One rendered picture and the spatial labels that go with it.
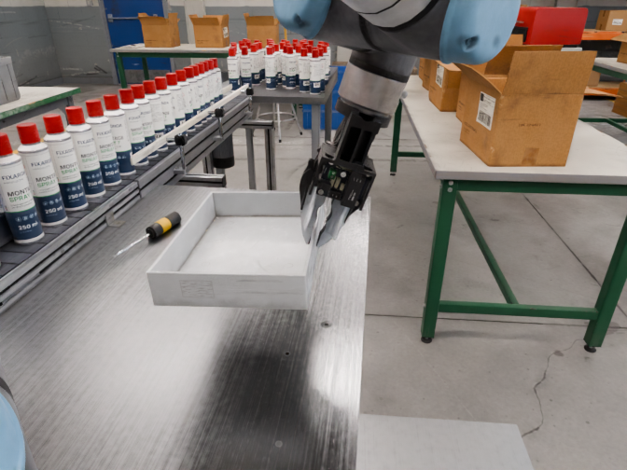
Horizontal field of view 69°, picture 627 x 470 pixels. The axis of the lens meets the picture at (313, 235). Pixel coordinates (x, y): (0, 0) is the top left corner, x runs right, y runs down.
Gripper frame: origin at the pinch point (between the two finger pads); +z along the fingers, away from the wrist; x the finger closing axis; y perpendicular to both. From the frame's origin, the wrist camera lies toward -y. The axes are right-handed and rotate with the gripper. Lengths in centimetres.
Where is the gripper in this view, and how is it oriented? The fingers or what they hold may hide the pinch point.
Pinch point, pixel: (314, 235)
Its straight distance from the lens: 67.1
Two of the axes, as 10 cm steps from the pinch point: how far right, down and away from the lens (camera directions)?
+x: 9.5, 2.9, 1.1
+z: -3.1, 8.4, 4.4
